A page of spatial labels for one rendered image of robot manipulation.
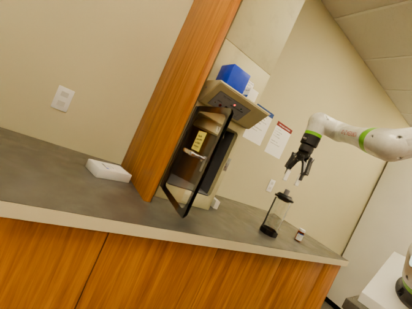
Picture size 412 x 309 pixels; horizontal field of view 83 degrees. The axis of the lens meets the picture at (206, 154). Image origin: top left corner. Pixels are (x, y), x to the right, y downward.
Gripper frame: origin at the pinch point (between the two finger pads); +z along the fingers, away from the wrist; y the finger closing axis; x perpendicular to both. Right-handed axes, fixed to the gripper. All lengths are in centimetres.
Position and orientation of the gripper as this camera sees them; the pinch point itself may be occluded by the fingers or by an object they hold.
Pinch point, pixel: (292, 178)
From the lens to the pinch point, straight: 138.8
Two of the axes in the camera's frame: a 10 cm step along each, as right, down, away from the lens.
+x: 7.7, 3.4, 5.3
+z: -4.2, 9.1, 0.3
